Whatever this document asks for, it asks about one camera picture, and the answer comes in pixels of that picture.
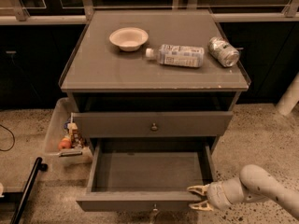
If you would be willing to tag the black metal pole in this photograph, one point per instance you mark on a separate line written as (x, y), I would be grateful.
(39, 166)

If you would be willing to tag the silver green drink can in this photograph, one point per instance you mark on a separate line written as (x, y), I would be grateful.
(223, 51)

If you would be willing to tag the orange fruit toy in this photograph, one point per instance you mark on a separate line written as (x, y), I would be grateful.
(65, 143)

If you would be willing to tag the clear plastic storage bin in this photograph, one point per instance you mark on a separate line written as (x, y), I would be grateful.
(56, 132)

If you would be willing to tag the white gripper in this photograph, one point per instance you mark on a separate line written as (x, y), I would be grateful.
(217, 194)

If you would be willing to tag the clear plastic water bottle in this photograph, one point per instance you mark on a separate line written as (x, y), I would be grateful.
(175, 55)

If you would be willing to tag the grey drawer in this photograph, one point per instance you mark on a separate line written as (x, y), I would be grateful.
(132, 174)
(152, 124)

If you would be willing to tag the white cylindrical post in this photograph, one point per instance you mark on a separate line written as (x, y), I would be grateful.
(290, 98)

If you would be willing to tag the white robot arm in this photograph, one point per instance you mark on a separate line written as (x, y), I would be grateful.
(253, 185)

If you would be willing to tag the grey top drawer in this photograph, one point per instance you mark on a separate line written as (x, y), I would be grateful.
(152, 124)

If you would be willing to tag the metal window railing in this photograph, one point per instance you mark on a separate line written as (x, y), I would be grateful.
(75, 11)

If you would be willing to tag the white paper bowl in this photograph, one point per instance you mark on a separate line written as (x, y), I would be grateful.
(129, 38)

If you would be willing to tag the brown snack package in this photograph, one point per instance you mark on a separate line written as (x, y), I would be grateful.
(75, 136)

